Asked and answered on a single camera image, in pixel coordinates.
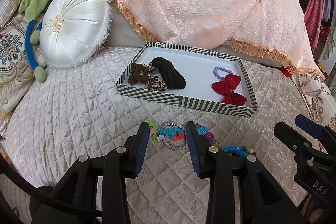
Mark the orange bead charm bracelet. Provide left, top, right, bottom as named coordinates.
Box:
left=195, top=123, right=221, bottom=148

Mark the green flower bead bracelet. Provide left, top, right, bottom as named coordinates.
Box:
left=145, top=120, right=165, bottom=142

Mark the purple bead bracelet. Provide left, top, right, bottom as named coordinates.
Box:
left=213, top=66, right=235, bottom=81

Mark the black hair scrunchie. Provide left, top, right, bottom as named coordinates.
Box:
left=151, top=57, right=186, bottom=89

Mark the floral bed edge cover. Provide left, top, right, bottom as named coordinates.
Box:
left=291, top=73, right=335, bottom=131

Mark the red object under blanket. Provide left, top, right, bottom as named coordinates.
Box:
left=281, top=67, right=291, bottom=77

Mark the quilted beige bedspread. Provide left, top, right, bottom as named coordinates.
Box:
left=3, top=48, right=309, bottom=223

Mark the red satin bow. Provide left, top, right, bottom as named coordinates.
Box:
left=211, top=75, right=247, bottom=106

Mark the pink dotted hanging garment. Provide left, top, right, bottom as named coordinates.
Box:
left=304, top=0, right=323, bottom=51

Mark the striped white tray box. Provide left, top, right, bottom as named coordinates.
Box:
left=116, top=42, right=257, bottom=117

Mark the floral embroidered cushion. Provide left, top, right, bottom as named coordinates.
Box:
left=0, top=13, right=46, bottom=137

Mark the leopard print brown bow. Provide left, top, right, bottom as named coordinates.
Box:
left=127, top=63, right=168, bottom=92

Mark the peach fringed blanket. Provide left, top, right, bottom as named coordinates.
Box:
left=112, top=0, right=321, bottom=75

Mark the blue plush headband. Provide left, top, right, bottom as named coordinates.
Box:
left=25, top=0, right=58, bottom=71

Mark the round white satin cushion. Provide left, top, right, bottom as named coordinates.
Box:
left=39, top=0, right=112, bottom=68

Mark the multicolour bead bracelet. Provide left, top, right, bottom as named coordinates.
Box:
left=228, top=145, right=257, bottom=158

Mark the silver lilac spiral bracelet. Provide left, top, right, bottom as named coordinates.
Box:
left=160, top=121, right=188, bottom=151

